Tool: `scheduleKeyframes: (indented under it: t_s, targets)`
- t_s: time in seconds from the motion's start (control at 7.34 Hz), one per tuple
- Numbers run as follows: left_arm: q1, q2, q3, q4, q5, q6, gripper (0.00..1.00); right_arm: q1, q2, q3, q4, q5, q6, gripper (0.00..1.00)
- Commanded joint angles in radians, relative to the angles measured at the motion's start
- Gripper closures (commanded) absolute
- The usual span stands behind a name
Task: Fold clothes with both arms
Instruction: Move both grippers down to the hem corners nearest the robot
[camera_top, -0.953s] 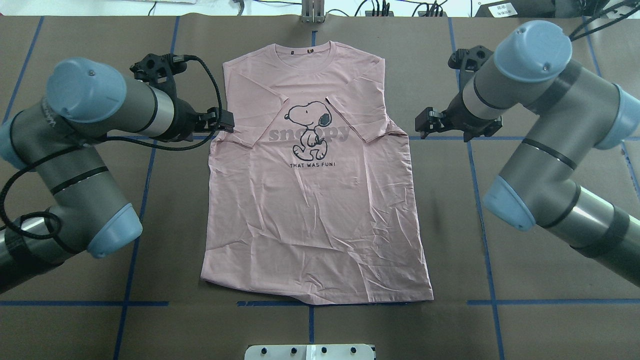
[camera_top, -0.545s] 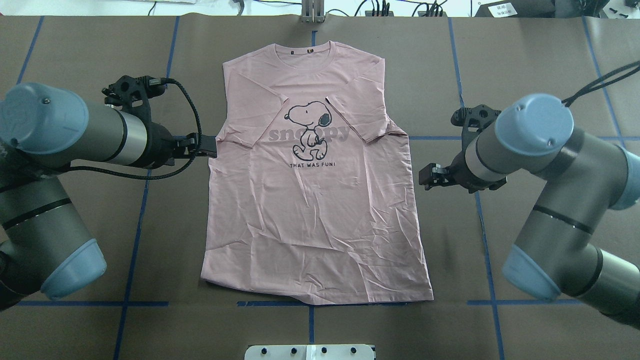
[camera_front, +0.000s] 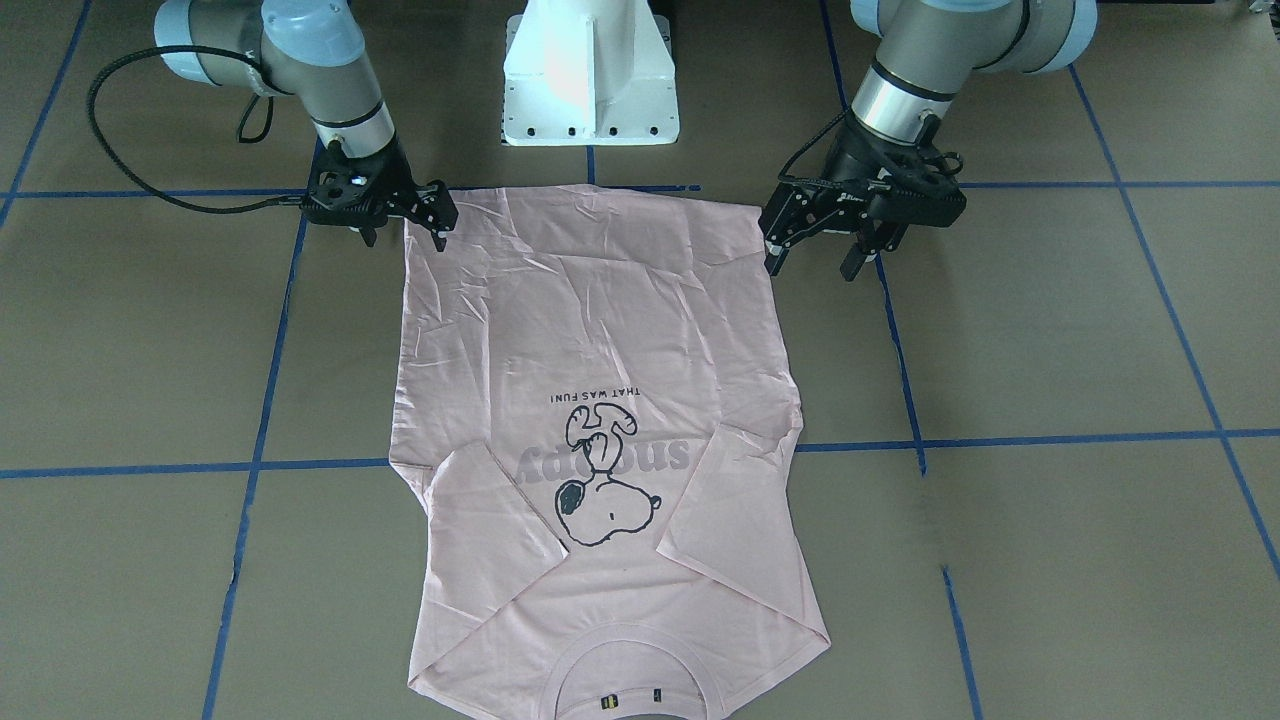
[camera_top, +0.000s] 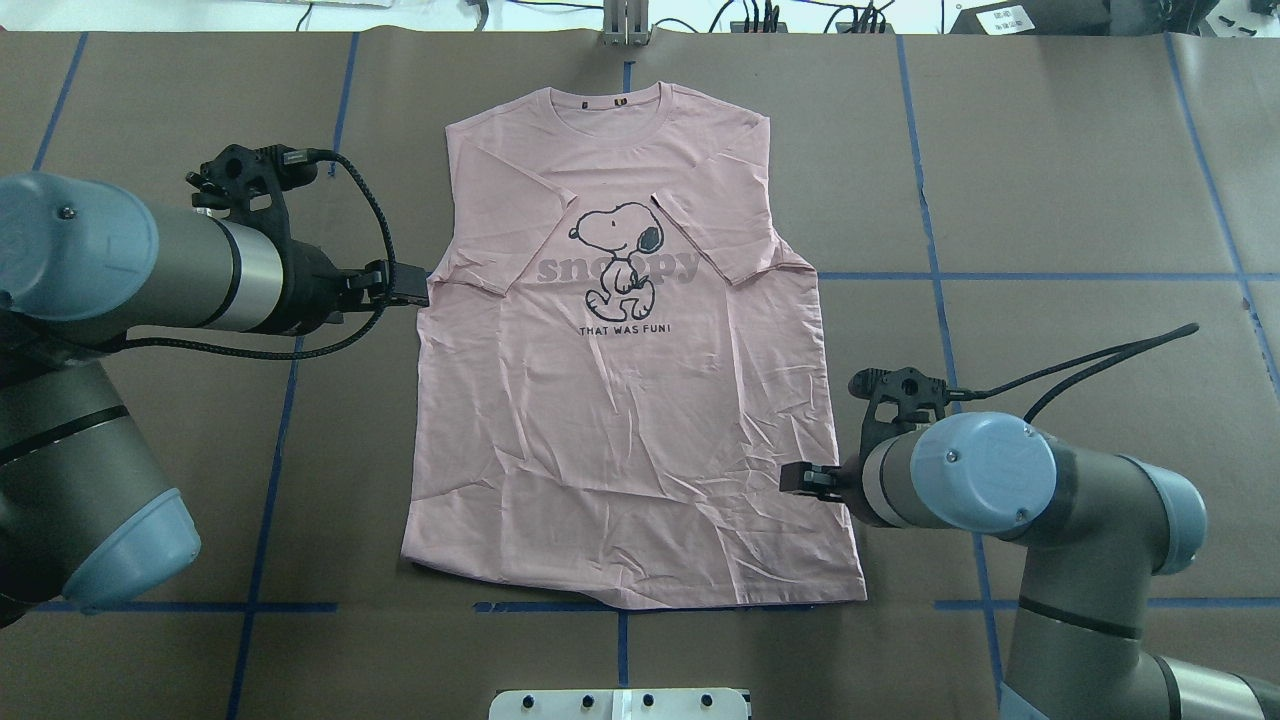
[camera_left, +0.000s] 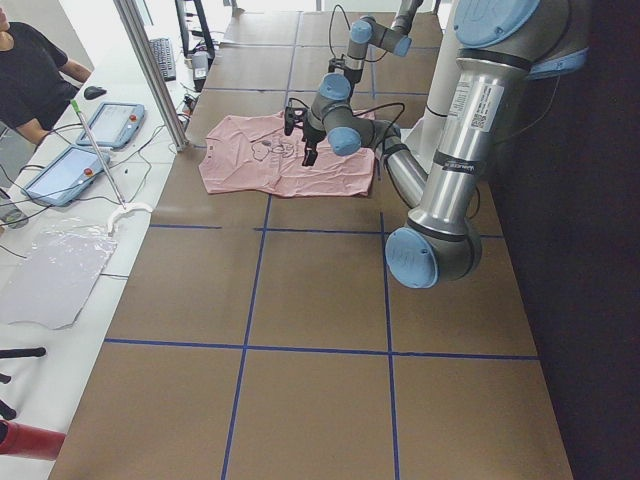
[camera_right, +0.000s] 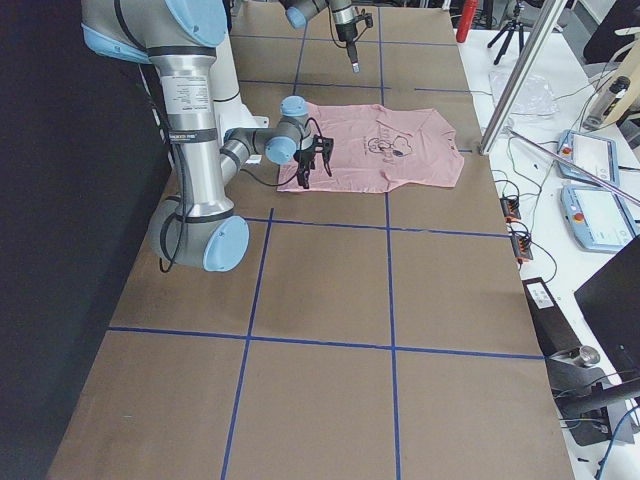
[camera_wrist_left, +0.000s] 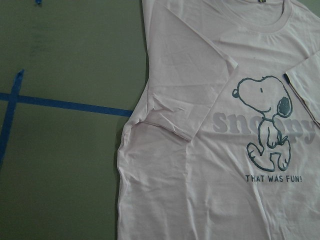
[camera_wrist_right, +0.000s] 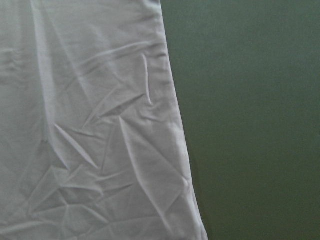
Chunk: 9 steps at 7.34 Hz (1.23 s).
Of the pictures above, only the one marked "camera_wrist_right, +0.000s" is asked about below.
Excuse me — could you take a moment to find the pink Snoopy t-shirt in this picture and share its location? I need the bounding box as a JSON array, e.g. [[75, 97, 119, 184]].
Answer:
[[0, 0, 208, 240]]

